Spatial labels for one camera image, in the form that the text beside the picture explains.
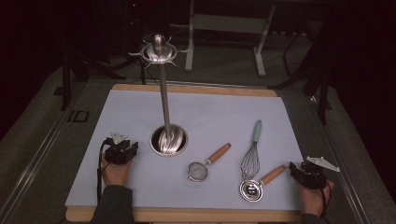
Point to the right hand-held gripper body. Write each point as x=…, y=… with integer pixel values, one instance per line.
x=314, y=175

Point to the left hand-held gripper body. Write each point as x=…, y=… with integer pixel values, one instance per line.
x=115, y=155

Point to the steel utensil rack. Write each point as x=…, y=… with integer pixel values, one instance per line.
x=169, y=141

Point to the person's left hand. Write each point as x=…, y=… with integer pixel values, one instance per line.
x=115, y=174

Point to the person's right hand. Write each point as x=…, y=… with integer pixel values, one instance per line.
x=311, y=199

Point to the black tripod stand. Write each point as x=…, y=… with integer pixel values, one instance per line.
x=67, y=77
x=322, y=93

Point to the pale blue table mat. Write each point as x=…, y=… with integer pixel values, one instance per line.
x=211, y=109

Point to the metal floor rail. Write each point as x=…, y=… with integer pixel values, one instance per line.
x=342, y=161
x=34, y=165

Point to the white metal stand frame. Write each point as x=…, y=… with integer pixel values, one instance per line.
x=227, y=23

